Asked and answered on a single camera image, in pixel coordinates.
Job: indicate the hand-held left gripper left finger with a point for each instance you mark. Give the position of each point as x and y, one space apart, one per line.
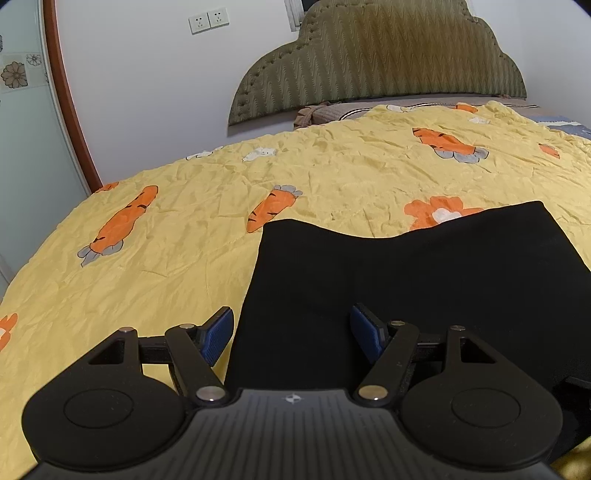
218 337

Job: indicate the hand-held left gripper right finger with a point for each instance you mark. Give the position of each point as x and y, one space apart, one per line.
367 330

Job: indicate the black pants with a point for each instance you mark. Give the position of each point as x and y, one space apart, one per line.
415 267

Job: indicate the yellow carrot print blanket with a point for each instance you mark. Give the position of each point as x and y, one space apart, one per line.
184 230

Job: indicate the brown crumpled cloth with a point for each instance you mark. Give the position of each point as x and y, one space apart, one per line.
307 116

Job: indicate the frosted glass door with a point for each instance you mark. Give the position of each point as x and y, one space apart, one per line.
32 161

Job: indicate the olive padded headboard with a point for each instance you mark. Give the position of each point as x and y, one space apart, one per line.
378 60

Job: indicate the blue and white cloth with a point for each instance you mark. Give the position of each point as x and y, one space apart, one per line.
565 125

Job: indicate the flower pattern sticker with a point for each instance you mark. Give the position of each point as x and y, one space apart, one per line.
16 74

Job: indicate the red-brown door frame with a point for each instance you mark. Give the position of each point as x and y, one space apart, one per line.
69 92

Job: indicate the white wall socket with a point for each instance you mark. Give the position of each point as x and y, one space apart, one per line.
217 17
198 24

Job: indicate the white window frame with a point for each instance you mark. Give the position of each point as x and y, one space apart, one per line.
294 16

